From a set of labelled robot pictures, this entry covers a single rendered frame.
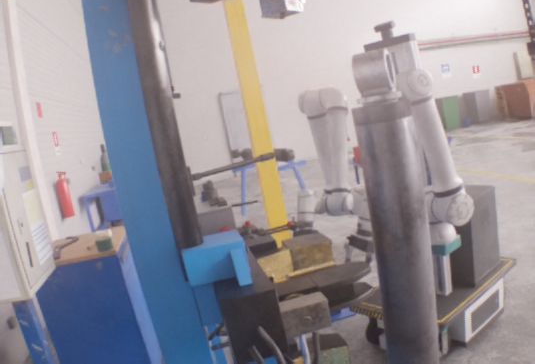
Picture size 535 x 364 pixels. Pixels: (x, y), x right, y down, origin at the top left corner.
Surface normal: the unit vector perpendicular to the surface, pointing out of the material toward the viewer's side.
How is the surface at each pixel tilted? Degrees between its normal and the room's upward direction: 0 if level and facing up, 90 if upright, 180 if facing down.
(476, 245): 90
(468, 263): 90
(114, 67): 90
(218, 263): 90
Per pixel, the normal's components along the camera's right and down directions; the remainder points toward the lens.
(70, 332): 0.19, 0.07
